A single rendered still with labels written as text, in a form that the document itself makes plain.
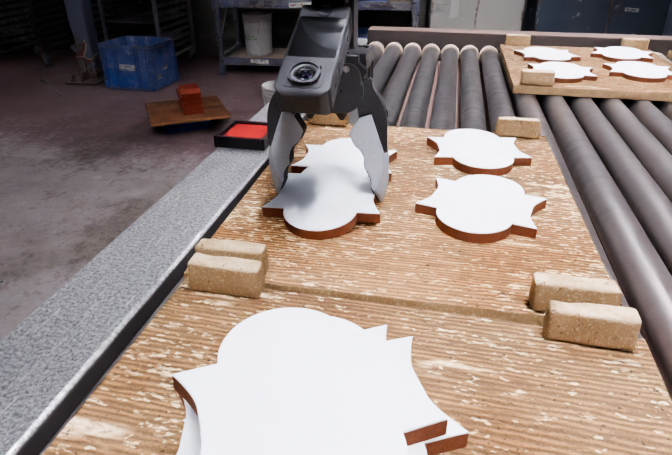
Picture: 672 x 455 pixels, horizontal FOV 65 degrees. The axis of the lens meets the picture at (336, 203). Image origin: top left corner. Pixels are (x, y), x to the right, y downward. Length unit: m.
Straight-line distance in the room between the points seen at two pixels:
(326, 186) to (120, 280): 0.22
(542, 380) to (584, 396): 0.02
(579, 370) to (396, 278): 0.15
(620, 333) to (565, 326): 0.03
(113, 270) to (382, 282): 0.25
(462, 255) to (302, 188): 0.18
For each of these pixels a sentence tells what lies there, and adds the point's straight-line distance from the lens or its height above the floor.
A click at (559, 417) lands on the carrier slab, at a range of 0.36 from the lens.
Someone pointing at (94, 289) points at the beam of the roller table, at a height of 0.91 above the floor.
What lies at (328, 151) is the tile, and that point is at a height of 0.95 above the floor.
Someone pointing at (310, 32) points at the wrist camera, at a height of 1.11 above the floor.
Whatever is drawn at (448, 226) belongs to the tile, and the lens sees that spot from 0.51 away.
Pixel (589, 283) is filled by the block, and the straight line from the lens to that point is 0.43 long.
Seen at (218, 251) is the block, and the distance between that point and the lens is 0.44.
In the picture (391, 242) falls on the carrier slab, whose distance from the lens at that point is 0.49.
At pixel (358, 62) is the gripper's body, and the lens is 0.50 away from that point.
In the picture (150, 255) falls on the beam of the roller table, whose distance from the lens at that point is 0.54.
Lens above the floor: 1.19
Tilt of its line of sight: 27 degrees down
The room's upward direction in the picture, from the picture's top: straight up
